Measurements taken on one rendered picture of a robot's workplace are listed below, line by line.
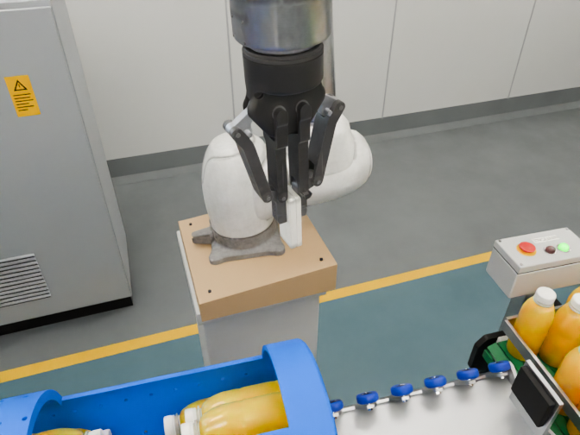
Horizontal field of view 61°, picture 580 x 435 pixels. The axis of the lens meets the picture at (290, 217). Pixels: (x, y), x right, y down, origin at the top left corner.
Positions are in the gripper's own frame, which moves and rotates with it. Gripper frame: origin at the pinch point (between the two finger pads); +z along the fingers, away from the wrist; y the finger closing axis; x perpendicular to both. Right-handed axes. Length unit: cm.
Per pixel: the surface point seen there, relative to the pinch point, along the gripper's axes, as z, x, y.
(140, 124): 111, -267, -24
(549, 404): 48, 16, -42
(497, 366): 55, 3, -45
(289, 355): 28.3, -2.4, -0.1
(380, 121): 141, -239, -197
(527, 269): 44, -8, -62
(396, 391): 54, -2, -23
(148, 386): 39.5, -16.1, 20.8
